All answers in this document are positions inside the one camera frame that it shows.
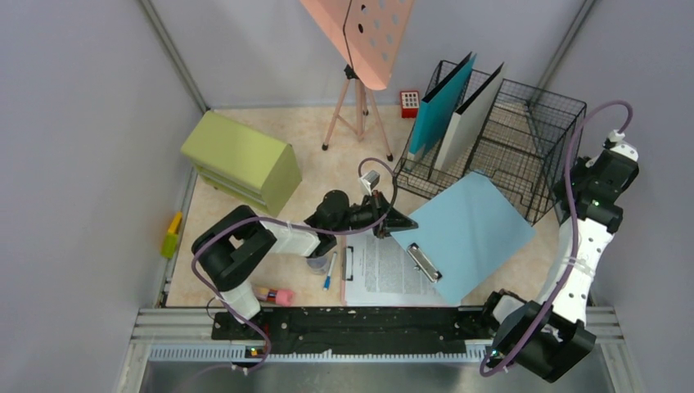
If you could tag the teal file folder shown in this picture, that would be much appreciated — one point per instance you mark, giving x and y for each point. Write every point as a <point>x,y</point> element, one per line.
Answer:
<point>437,106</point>

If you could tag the pink capped tube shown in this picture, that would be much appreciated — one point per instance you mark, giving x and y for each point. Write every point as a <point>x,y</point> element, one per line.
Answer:
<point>280,297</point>

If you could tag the black wire mesh file rack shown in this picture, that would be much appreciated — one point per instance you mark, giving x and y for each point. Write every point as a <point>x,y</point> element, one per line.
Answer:
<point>521,149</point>

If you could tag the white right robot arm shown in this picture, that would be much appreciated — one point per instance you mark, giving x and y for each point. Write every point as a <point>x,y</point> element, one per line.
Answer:
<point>548,336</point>

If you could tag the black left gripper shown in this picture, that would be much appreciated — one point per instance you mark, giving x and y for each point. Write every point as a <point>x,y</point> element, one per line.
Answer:
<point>394,222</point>

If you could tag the yellow green toy block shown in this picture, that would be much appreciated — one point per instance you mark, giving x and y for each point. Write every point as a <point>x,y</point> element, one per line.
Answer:
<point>170,241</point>

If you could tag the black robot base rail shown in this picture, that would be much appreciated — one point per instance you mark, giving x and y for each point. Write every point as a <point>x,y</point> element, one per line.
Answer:
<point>361,330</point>

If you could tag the light blue clipboard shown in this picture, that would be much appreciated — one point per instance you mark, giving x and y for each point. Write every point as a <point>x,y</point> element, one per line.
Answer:
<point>467,232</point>

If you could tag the pink perforated board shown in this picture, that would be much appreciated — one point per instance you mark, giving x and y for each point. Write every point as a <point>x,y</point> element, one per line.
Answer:
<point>367,33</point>

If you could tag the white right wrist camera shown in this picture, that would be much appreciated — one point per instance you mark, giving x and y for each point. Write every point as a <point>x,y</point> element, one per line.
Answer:
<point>615,147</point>

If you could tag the clear jar of paperclips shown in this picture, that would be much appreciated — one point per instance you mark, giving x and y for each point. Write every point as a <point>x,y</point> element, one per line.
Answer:
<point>319,265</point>

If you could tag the red white small box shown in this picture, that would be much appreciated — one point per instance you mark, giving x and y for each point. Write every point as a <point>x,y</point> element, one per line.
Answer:
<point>409,104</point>

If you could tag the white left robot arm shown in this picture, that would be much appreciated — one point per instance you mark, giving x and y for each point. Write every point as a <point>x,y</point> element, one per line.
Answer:
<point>229,252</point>

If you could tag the green metal drawer box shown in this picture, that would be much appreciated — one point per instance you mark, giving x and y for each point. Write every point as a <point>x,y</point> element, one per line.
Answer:
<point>251,166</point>

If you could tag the pink clipboard with papers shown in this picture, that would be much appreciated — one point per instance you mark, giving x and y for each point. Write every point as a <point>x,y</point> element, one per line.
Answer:
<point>378,272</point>

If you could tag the blue white marker pen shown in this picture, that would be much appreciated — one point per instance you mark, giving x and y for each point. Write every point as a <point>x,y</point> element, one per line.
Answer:
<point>331,266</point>

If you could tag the grey white file folder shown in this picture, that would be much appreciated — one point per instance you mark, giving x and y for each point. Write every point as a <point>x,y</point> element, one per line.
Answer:
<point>468,120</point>

